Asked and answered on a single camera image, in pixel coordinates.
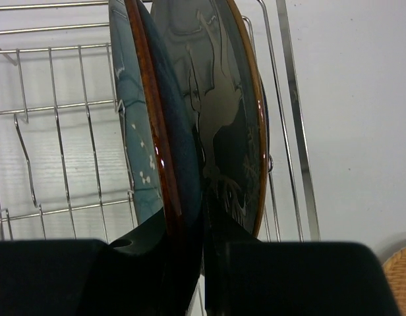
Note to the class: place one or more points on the wire metal dish rack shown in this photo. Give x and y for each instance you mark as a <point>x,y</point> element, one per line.
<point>63,170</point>

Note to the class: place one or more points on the teal blossom round plate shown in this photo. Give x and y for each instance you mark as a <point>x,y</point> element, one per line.
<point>158,140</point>

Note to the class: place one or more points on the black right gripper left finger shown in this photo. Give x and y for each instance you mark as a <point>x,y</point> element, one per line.
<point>134,275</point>

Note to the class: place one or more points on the woven tan round plate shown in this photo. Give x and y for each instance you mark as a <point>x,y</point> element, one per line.
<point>395,271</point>

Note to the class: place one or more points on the grey deer pattern plate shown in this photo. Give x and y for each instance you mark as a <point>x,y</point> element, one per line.
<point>217,71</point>

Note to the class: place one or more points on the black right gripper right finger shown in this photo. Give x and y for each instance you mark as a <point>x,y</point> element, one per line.
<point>220,228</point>

